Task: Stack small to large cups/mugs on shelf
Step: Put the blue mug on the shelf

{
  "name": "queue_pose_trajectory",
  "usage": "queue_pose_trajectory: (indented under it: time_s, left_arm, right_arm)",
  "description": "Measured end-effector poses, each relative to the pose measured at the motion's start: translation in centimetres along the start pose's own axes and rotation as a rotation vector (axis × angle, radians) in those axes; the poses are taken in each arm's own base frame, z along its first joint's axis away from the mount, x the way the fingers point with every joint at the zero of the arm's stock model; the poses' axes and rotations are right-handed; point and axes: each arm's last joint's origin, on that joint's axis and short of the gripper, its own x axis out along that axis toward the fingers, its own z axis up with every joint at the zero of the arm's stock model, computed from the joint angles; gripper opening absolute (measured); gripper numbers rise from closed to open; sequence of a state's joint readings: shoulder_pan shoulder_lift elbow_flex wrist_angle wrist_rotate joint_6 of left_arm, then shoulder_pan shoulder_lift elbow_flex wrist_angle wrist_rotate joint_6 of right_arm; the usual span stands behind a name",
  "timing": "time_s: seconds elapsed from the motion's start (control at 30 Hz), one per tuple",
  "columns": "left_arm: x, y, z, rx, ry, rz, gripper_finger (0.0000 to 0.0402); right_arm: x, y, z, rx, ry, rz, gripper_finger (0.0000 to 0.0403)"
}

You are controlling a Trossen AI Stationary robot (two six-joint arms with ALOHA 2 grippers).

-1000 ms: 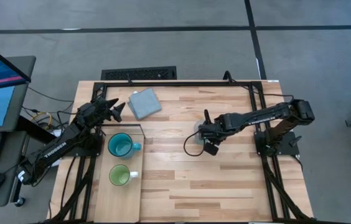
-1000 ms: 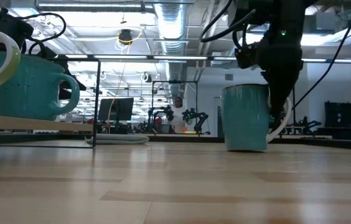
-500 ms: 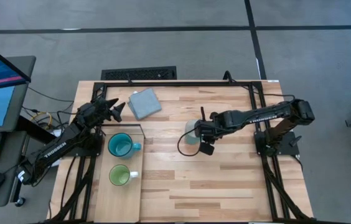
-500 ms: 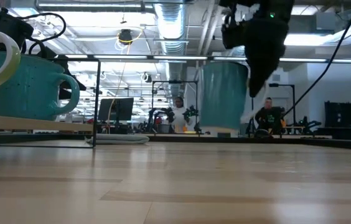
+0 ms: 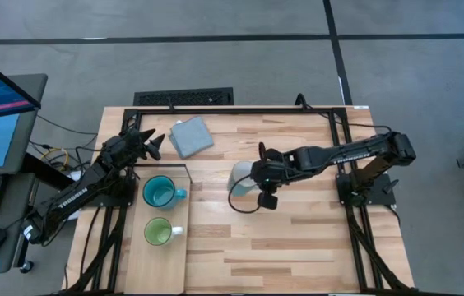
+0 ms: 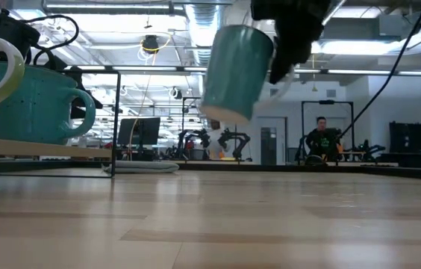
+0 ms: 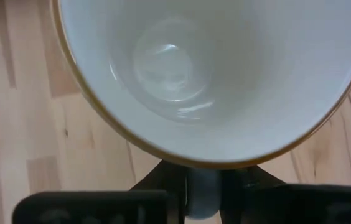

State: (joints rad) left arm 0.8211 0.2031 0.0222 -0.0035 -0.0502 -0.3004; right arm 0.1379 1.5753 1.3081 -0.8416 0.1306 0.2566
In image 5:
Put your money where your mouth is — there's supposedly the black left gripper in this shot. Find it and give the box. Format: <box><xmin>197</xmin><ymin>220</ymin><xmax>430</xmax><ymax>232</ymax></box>
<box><xmin>102</xmin><ymin>127</ymin><xmax>167</xmax><ymax>169</ymax></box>

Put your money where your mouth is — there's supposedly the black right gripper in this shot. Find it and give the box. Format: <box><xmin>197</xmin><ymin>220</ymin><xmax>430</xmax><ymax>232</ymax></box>
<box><xmin>248</xmin><ymin>141</ymin><xmax>286</xmax><ymax>195</ymax></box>

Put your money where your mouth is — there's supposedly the teal mug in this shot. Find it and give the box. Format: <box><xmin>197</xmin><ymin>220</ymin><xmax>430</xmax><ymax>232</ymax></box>
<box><xmin>142</xmin><ymin>175</ymin><xmax>188</xmax><ymax>211</ymax></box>

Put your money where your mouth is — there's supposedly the green and white mug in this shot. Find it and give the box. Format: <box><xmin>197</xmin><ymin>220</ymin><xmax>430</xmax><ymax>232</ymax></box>
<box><xmin>143</xmin><ymin>216</ymin><xmax>185</xmax><ymax>247</ymax></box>

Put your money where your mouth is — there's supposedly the grey folded cloth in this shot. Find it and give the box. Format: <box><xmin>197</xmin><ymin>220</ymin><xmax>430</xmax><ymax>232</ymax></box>
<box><xmin>168</xmin><ymin>115</ymin><xmax>216</xmax><ymax>160</ymax></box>

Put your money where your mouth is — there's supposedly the light wooden tray board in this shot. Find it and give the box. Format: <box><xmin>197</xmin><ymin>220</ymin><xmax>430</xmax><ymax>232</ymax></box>
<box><xmin>123</xmin><ymin>163</ymin><xmax>195</xmax><ymax>295</ymax></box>

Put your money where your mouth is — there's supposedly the grey side desk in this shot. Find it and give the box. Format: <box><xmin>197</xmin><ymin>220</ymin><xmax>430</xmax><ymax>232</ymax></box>
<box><xmin>0</xmin><ymin>172</ymin><xmax>38</xmax><ymax>275</ymax></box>

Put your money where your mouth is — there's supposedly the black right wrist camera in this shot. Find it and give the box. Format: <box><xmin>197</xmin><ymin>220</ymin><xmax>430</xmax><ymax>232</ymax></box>
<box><xmin>257</xmin><ymin>192</ymin><xmax>280</xmax><ymax>211</ymax></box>

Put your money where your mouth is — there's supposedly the black right camera cable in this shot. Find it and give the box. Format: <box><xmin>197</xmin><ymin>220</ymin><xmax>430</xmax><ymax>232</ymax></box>
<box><xmin>227</xmin><ymin>173</ymin><xmax>262</xmax><ymax>215</ymax></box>

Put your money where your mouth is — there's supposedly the black aluminium table frame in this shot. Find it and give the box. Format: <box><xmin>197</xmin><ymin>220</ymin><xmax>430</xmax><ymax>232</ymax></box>
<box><xmin>65</xmin><ymin>105</ymin><xmax>414</xmax><ymax>295</ymax></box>

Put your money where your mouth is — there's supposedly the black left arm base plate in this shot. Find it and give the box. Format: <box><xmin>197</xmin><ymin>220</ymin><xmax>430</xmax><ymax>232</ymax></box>
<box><xmin>77</xmin><ymin>164</ymin><xmax>138</xmax><ymax>209</ymax></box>

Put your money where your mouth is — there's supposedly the thin black cable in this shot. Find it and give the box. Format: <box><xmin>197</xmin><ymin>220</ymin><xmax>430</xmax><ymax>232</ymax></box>
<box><xmin>35</xmin><ymin>114</ymin><xmax>100</xmax><ymax>136</ymax></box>

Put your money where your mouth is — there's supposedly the yellow cable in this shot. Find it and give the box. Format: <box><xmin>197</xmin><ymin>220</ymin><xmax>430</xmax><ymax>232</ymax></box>
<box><xmin>40</xmin><ymin>146</ymin><xmax>71</xmax><ymax>172</ymax></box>

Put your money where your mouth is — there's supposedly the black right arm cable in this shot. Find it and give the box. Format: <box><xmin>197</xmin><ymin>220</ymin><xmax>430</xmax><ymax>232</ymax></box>
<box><xmin>295</xmin><ymin>93</ymin><xmax>394</xmax><ymax>135</ymax></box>

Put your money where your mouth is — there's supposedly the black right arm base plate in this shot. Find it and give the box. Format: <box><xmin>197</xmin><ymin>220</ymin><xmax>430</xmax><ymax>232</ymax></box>
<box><xmin>336</xmin><ymin>172</ymin><xmax>397</xmax><ymax>207</ymax></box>

